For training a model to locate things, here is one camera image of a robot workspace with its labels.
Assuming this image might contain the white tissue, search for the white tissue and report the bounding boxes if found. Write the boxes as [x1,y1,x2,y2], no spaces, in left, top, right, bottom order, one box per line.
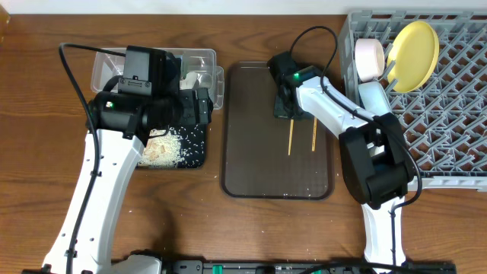
[180,72,202,90]

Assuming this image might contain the rice leftovers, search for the rice leftovers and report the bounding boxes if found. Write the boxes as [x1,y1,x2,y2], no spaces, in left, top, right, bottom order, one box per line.
[138,125,207,170]

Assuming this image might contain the blue bowl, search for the blue bowl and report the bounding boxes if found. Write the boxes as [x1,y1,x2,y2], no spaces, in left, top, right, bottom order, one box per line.
[358,81,392,116]

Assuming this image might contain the pink bowl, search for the pink bowl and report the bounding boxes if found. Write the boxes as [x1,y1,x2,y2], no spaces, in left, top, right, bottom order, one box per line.
[355,39,385,81]

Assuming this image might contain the yellow plate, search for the yellow plate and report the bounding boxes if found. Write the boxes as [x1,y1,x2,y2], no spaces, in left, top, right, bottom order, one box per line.
[387,21,439,93]

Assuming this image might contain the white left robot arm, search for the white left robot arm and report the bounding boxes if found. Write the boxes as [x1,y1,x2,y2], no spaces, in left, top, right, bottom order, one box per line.
[40,46,216,273]

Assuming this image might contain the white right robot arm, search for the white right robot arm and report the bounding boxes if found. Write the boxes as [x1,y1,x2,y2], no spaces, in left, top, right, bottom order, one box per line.
[267,51,417,273]

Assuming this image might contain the black waste tray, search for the black waste tray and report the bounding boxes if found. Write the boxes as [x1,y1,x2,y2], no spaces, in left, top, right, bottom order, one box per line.
[138,102,206,170]

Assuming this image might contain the clear plastic waste bin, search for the clear plastic waste bin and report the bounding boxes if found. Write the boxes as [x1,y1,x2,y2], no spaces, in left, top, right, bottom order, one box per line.
[91,48,224,110]

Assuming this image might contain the grey dishwasher rack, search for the grey dishwasher rack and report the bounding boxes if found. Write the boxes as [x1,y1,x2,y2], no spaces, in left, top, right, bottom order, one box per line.
[339,10,486,192]

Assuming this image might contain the dark brown serving tray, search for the dark brown serving tray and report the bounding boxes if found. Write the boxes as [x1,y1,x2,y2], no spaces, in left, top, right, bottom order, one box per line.
[221,62,334,200]

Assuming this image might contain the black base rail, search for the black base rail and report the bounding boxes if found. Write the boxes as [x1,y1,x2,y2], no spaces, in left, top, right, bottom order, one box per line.
[161,260,457,274]

